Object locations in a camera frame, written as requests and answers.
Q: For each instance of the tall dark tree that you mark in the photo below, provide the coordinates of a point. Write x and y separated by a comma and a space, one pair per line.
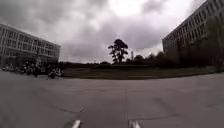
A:
118, 48

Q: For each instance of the grass area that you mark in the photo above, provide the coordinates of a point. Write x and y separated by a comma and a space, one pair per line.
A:
133, 73

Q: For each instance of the distant line of trees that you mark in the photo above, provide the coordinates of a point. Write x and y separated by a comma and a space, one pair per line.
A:
146, 60

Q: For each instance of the grey concrete slab pavement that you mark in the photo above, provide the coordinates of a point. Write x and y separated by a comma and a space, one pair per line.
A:
133, 96

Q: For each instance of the robot's own part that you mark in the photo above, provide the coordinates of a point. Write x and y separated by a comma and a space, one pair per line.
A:
76, 124
136, 125

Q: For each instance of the row of parked motorbikes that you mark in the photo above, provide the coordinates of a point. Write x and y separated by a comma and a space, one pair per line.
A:
36, 69

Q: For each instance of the grey building with window rows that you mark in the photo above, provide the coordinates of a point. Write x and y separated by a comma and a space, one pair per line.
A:
23, 43

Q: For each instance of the large grey curved building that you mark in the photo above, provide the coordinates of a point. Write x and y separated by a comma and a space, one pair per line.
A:
196, 26

